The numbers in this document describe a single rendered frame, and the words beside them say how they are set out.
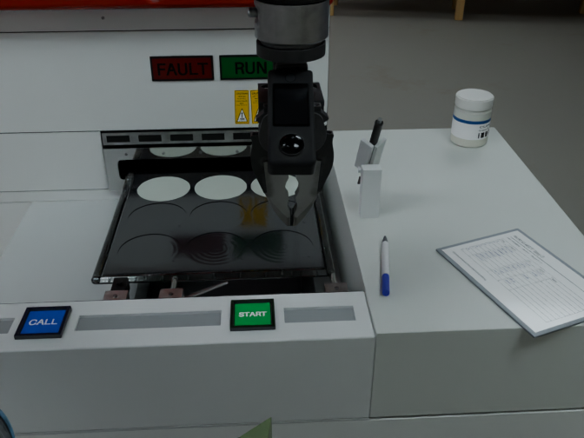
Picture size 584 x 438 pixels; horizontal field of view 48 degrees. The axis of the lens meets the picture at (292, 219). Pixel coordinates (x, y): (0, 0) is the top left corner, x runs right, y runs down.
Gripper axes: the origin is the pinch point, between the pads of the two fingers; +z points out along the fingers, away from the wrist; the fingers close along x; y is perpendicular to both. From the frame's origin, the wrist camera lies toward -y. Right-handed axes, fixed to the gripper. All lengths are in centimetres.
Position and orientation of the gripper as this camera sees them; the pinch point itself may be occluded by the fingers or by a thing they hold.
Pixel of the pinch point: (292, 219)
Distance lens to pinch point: 76.2
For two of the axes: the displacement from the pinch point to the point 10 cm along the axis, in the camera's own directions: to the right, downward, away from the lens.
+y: -0.6, -5.1, 8.6
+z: 0.0, 8.6, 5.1
